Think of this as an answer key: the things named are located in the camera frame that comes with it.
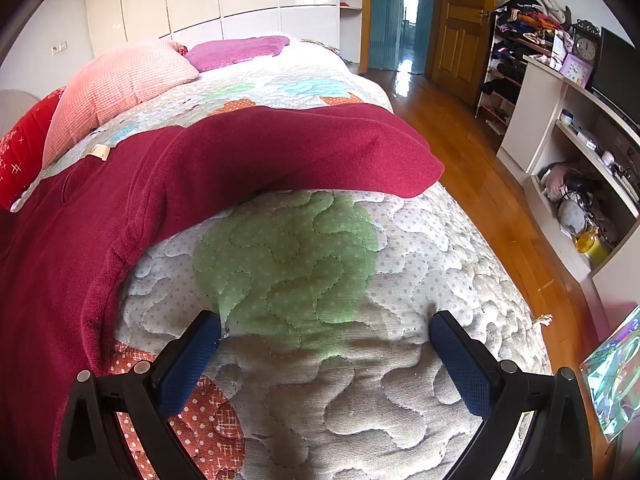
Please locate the wooden door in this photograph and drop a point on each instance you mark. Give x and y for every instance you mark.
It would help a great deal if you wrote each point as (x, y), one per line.
(462, 25)

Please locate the red pillow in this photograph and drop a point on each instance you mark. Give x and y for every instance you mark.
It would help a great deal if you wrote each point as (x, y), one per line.
(25, 145)

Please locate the iridescent foil bag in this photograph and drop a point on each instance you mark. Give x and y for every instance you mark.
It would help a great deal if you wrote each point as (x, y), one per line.
(612, 380)

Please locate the pink cloth bundle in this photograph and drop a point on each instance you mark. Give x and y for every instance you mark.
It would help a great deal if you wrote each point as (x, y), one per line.
(557, 180)

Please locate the purple clock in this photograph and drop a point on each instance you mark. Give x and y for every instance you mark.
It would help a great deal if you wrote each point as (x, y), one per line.
(576, 70)

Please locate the black television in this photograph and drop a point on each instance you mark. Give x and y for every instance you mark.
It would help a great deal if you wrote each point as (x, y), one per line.
(617, 70)

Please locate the pink pillow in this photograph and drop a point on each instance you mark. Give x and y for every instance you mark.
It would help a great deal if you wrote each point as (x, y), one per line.
(115, 80)

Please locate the magenta fleece cushion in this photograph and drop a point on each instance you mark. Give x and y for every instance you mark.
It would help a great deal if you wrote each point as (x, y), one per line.
(235, 51)

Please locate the beige headboard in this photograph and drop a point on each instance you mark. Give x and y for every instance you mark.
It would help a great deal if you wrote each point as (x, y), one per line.
(15, 110)

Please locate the quilted heart-pattern bedspread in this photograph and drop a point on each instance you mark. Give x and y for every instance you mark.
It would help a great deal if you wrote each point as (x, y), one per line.
(325, 385)

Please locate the grey round plush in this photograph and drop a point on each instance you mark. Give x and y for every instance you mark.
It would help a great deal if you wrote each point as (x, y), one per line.
(571, 217)

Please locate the yellow container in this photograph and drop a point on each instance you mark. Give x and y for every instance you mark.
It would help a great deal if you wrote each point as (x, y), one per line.
(592, 250)

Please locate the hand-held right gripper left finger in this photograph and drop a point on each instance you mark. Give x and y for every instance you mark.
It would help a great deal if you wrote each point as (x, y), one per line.
(192, 360)

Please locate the white shelf unit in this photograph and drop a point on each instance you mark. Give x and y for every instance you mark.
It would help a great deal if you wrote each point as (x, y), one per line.
(537, 110)

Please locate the wall socket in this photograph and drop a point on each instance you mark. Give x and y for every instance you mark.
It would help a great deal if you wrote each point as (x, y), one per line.
(58, 48)

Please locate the dark ornate clock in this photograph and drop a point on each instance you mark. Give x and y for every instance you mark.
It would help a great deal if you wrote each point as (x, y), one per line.
(585, 47)

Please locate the shoe rack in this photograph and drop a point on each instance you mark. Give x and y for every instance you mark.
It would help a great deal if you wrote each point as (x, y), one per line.
(502, 75)

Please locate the teal door curtain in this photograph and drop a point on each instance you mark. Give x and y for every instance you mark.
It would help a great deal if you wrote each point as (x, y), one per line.
(385, 10)

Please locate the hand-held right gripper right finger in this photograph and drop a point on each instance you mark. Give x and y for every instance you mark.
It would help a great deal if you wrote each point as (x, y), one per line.
(460, 365)

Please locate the dark red sweater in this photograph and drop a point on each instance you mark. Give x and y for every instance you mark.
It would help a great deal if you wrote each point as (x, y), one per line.
(250, 150)

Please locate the pile of clothes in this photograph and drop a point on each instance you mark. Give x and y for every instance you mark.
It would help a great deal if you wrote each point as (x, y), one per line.
(540, 2)

